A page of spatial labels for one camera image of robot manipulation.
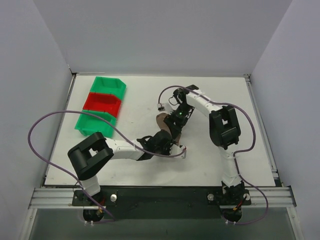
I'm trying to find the tan sock with striped cuff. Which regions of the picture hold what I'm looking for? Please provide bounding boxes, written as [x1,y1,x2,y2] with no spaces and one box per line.
[155,112,182,146]

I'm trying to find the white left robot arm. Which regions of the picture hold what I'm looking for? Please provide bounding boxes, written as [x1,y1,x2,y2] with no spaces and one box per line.
[67,130,175,206]

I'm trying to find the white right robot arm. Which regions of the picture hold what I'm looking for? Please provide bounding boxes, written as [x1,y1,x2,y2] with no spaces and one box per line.
[157,85,244,204]

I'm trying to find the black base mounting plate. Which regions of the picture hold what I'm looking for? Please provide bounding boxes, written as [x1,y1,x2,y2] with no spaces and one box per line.
[71,186,252,222]

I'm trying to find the red plastic bin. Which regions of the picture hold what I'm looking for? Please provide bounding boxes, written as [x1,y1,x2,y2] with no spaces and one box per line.
[82,92,122,118]

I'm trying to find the green plastic bin far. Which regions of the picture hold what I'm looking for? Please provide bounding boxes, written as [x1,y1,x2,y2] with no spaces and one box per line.
[90,76,127,100]

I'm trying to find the green plastic bin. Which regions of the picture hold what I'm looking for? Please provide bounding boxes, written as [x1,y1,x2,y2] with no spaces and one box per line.
[74,110,117,138]
[90,76,127,100]

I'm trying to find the green plastic bin near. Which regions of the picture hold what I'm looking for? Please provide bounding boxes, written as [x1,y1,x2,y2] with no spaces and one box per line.
[74,110,117,138]

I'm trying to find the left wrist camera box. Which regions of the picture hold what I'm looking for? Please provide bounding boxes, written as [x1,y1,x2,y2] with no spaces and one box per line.
[170,144,187,159]

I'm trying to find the aluminium front frame rail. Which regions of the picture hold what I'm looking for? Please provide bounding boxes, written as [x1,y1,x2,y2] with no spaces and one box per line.
[29,187,297,209]

